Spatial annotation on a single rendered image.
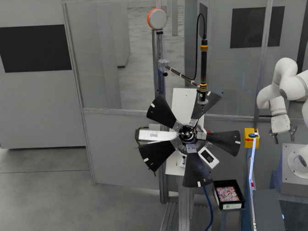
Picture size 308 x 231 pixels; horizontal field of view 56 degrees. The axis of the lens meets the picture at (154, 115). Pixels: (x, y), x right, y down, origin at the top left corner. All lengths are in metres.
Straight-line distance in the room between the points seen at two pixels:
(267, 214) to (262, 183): 1.75
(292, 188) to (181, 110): 0.95
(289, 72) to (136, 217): 2.18
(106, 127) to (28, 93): 1.44
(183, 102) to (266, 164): 1.12
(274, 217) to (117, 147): 2.07
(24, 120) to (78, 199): 1.47
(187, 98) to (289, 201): 1.03
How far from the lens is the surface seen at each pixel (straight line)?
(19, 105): 4.25
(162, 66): 2.35
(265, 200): 1.48
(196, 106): 2.11
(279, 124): 1.84
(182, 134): 1.98
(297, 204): 2.02
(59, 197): 3.54
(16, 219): 3.47
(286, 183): 1.99
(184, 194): 2.46
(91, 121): 3.08
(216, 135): 2.04
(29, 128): 4.37
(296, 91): 1.40
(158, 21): 2.39
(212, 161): 2.09
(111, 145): 3.15
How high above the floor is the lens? 2.20
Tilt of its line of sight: 26 degrees down
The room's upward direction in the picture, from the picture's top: 3 degrees counter-clockwise
